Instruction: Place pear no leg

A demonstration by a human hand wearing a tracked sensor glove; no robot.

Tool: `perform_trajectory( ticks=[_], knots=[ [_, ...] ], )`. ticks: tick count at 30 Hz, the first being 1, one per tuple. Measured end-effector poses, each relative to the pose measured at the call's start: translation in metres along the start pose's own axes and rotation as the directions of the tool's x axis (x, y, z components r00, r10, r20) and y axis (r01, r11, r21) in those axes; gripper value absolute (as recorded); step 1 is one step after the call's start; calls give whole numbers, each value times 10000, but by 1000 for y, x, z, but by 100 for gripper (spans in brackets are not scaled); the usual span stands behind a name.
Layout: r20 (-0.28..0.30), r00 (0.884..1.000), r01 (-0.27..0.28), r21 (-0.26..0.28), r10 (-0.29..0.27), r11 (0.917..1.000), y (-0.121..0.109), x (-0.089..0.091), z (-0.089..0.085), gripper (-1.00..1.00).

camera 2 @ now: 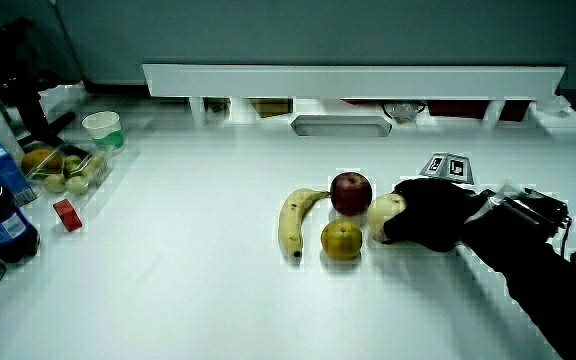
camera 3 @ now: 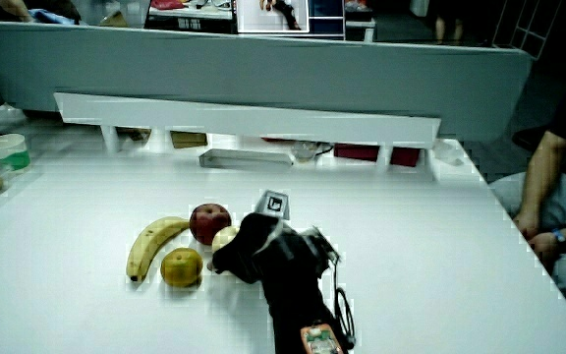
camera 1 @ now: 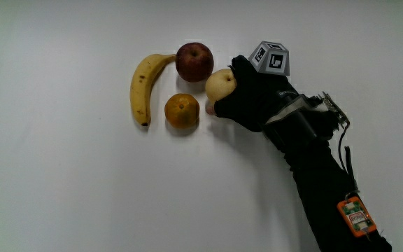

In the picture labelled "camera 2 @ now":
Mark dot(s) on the person's right hand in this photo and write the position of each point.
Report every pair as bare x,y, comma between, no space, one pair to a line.
430,215

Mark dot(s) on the pale yellow pear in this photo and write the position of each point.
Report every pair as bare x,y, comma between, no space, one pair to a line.
384,209

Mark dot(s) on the red apple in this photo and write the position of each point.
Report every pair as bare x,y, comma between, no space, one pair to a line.
350,194

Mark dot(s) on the clear glass jar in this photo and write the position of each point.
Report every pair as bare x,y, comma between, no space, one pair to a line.
403,111

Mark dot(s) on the black wrist sensor module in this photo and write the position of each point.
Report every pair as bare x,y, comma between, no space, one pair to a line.
538,207

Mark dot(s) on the yellow banana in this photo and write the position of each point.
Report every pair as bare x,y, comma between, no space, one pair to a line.
292,220

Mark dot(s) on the white desk shelf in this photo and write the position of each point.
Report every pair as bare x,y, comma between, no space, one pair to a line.
348,81

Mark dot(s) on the brown cardboard box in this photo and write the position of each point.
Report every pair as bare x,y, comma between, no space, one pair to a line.
271,107

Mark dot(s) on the small green fruit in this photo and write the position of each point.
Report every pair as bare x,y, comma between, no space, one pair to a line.
77,185
72,163
95,165
54,183

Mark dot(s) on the white and green paper cup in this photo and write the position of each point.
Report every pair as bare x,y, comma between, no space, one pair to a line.
103,127

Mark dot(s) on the clear plastic fruit container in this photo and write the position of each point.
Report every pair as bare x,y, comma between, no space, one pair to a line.
90,180

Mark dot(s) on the small red box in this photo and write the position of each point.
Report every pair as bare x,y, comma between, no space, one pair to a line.
67,215

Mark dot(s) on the brownish orange fruit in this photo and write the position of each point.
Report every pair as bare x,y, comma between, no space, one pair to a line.
40,160

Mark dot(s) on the blue drink carton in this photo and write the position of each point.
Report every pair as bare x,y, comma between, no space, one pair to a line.
3,170

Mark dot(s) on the black camera stand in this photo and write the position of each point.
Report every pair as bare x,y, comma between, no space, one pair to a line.
23,95

